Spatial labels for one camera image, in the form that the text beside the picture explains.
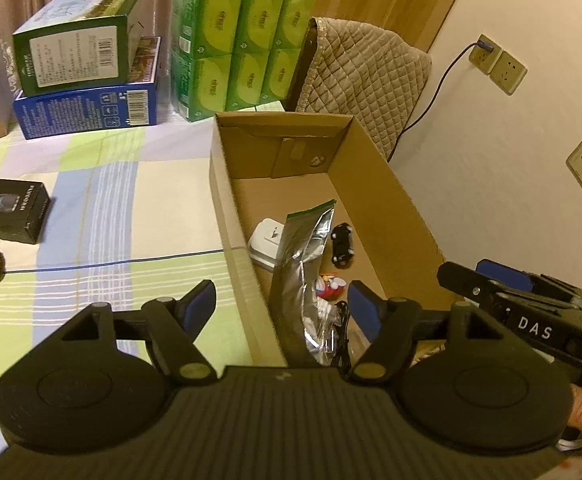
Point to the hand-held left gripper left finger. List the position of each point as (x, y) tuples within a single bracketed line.
[(198, 305)]

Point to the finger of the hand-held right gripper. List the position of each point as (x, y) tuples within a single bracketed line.
[(463, 282), (503, 272)]

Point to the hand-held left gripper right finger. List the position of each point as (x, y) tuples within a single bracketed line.
[(363, 310)]

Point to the red and white figurine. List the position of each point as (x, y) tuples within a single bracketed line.
[(328, 285)]

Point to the silver foil bag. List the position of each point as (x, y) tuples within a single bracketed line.
[(296, 260)]

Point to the cardboard box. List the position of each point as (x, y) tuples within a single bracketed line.
[(386, 210)]

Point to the black toy car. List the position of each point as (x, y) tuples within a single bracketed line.
[(342, 245)]

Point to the white charger adapter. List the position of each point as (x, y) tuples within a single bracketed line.
[(266, 242)]

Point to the checked tablecloth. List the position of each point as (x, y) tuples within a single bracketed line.
[(121, 200)]

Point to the small black box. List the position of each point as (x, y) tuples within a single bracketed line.
[(8, 210)]

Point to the blue carton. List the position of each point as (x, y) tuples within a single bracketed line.
[(71, 115)]

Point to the chair with quilted beige cover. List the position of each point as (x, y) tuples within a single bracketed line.
[(366, 75)]

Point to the green tissue multipack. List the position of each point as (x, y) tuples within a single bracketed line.
[(231, 45)]

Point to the green carton white label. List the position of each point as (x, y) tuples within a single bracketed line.
[(66, 55)]

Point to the wall socket with plug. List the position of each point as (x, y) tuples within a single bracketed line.
[(486, 57)]

